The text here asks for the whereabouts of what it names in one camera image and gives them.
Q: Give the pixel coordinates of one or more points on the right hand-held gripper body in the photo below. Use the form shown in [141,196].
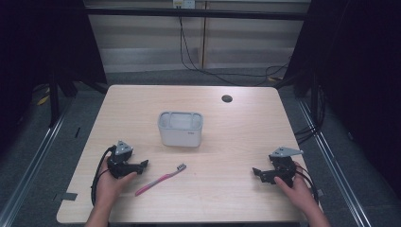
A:
[282,170]

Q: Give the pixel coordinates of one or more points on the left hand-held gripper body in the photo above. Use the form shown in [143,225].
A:
[122,168]

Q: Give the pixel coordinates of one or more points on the pink toothbrush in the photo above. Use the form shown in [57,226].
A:
[157,180]

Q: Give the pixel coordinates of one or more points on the white plastic holder box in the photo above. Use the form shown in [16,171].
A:
[180,137]

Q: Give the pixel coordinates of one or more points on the person's left hand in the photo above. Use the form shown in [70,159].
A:
[108,189]

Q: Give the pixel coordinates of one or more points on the person's right hand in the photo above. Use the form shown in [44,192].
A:
[299,195]

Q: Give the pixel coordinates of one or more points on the small grey tape piece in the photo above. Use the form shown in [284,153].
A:
[320,192]

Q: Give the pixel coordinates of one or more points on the small black tape strip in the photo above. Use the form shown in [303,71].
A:
[77,132]

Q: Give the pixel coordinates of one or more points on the grey tape strip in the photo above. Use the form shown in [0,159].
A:
[66,196]

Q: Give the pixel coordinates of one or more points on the dark round table grommet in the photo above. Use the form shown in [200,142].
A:
[227,98]

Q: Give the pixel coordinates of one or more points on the black metal stand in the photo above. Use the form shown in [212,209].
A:
[54,104]

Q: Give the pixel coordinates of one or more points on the black curtain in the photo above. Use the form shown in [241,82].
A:
[362,78]
[38,47]

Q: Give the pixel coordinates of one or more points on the grey metal floor rail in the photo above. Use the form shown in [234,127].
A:
[31,170]
[340,176]

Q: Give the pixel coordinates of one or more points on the black horizontal frame bar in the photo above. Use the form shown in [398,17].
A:
[195,13]

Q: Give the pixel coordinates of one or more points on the white wall socket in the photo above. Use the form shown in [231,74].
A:
[184,3]

